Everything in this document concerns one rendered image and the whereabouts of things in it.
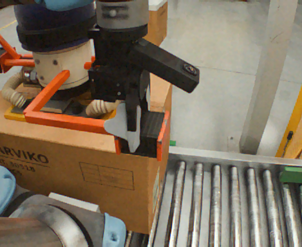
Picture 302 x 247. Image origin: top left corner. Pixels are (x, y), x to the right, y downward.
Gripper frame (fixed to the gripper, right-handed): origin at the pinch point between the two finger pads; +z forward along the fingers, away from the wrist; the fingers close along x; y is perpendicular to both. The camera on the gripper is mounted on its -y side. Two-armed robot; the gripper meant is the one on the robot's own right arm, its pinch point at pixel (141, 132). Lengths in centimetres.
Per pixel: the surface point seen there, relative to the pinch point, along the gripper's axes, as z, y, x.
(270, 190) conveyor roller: 66, -49, -45
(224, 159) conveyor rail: 61, -25, -58
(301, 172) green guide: 57, -63, -51
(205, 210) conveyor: 71, -19, -33
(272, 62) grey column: 34, -54, -123
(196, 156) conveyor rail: 61, -11, -57
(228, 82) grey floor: 119, -42, -247
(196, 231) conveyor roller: 65, -15, -19
